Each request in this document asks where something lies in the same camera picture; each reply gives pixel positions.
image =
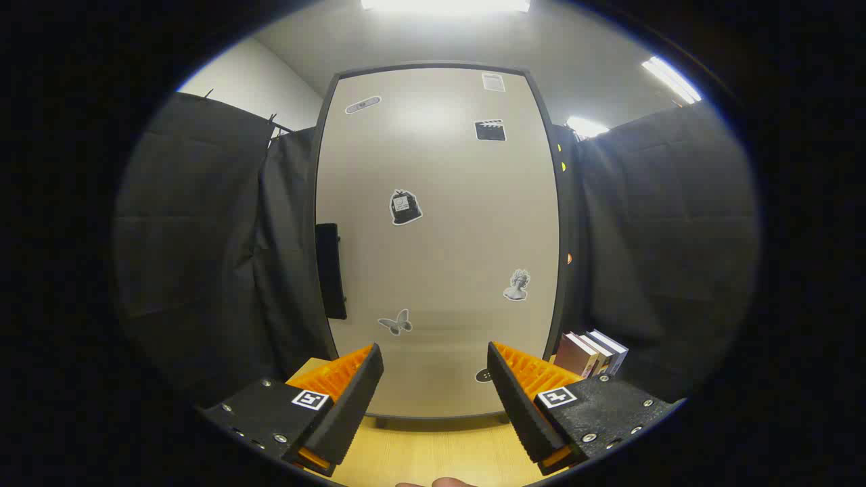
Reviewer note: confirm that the ceiling light panel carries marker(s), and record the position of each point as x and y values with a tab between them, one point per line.
443	5
586	126
671	79

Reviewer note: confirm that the book with dark spine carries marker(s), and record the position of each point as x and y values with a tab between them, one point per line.
599	355

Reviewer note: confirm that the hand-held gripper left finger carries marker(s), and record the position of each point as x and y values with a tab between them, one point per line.
352	406

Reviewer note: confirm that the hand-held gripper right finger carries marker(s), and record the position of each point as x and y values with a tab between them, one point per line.
517	406

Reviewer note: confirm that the grey cabinet door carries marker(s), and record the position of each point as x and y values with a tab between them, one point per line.
440	237

